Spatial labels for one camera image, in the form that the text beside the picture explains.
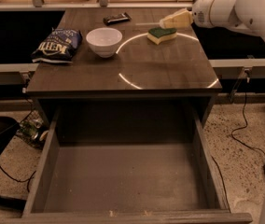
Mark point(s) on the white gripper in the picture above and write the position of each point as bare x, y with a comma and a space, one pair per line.
201, 15

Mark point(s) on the green and yellow sponge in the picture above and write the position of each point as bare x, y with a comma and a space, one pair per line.
158, 35

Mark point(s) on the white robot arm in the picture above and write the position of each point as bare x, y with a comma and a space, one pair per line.
242, 16

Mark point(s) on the grey wooden drawer cabinet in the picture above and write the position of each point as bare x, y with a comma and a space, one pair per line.
144, 93

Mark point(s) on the open grey top drawer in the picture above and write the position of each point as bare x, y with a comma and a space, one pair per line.
116, 165

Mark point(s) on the dark snack bar wrapper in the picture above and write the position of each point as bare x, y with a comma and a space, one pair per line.
122, 17

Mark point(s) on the white ceramic bowl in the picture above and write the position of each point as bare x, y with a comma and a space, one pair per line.
104, 41

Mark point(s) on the blue kettle chips bag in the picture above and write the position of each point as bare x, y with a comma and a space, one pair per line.
60, 46

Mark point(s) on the green cans in basket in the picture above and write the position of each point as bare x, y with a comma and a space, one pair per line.
34, 130

